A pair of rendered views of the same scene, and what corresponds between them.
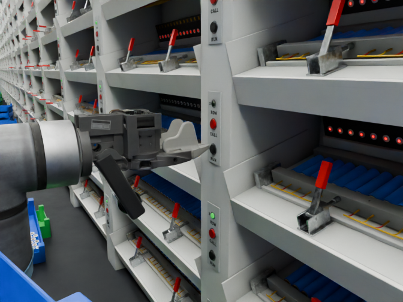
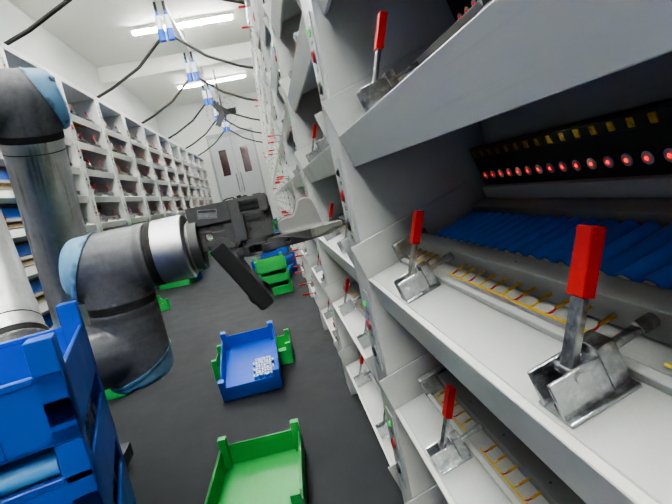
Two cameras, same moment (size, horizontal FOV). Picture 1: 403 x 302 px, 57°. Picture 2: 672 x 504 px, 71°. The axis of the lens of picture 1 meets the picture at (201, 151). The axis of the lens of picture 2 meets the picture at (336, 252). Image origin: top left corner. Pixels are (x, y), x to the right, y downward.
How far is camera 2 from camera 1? 0.28 m
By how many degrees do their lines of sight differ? 24
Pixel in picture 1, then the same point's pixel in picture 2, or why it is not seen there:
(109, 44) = (303, 136)
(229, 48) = (328, 106)
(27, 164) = (136, 259)
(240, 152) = (371, 222)
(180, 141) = (297, 220)
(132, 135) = (236, 219)
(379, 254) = (456, 310)
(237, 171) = (370, 245)
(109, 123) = (215, 211)
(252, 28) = (354, 77)
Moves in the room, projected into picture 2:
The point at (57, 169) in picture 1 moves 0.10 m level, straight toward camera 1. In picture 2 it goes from (164, 261) to (131, 275)
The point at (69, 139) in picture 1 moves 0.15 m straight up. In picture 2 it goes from (172, 231) to (143, 116)
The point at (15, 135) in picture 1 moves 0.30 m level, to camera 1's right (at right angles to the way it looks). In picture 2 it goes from (126, 234) to (331, 191)
